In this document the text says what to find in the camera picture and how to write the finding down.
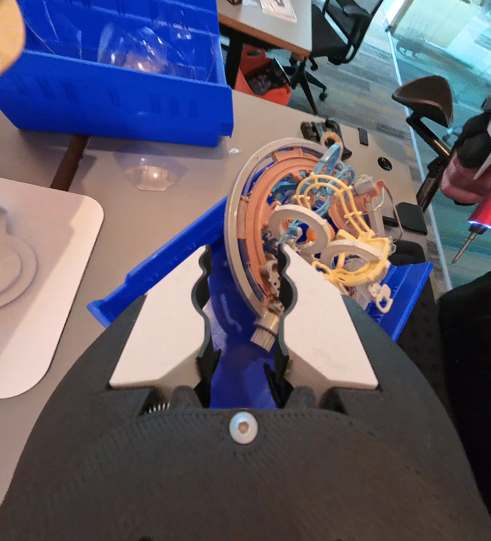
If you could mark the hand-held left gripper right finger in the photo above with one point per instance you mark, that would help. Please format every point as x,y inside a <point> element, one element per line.
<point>326,338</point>

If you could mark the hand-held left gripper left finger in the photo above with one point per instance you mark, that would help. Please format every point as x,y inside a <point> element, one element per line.
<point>161,338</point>

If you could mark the blue plastic bin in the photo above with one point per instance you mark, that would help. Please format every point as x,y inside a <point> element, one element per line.
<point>237,372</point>
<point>101,105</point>

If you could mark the clear ball maze puzzle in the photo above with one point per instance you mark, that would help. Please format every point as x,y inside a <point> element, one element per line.
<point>258,198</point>

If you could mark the person's right hand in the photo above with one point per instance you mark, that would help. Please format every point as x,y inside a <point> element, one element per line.
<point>459,186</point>

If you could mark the black chair armrest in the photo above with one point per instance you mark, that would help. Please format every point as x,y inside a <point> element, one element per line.
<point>427,99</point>

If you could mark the black square pad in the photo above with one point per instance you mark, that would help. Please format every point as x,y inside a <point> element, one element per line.
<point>412,219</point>

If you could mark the round desk grommet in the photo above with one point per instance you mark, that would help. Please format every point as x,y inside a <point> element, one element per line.
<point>384,164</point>

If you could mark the small black block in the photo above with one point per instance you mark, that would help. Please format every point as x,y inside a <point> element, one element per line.
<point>363,137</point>

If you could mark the white document stand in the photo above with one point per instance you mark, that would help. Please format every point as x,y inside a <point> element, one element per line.
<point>38,274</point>

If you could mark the clear plastic dome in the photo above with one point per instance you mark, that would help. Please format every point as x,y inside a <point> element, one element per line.
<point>152,173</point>
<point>144,46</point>

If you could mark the black office chair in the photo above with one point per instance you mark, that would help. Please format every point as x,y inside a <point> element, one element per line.
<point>334,38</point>

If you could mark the printed paper sheets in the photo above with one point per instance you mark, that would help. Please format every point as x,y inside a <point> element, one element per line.
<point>271,8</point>

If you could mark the orange floor bin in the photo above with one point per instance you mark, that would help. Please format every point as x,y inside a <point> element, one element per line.
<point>245,80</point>

